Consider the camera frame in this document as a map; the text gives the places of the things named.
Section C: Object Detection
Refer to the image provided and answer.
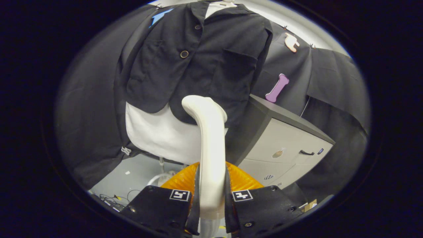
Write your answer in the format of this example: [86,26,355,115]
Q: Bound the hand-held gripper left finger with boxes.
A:
[121,161,200,237]

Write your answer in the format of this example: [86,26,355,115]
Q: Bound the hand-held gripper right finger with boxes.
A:
[226,161,304,238]

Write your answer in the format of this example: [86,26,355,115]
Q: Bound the white garment steamer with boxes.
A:
[147,95,228,238]

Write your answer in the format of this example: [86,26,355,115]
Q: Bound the white shirt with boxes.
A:
[126,1,237,165]

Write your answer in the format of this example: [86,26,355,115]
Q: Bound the black suit jacket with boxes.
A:
[114,1,273,128]

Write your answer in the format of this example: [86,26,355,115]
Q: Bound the small cardboard box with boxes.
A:
[299,198,318,213]

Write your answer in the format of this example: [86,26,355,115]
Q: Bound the grey cabinet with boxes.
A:
[226,94,335,189]

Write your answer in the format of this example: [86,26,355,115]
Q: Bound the black backdrop cloth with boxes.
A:
[56,5,371,195]

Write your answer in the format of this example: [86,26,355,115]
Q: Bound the black floor cables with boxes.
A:
[98,189,141,213]

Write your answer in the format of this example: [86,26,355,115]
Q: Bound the thin white wall cable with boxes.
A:
[300,97,311,117]

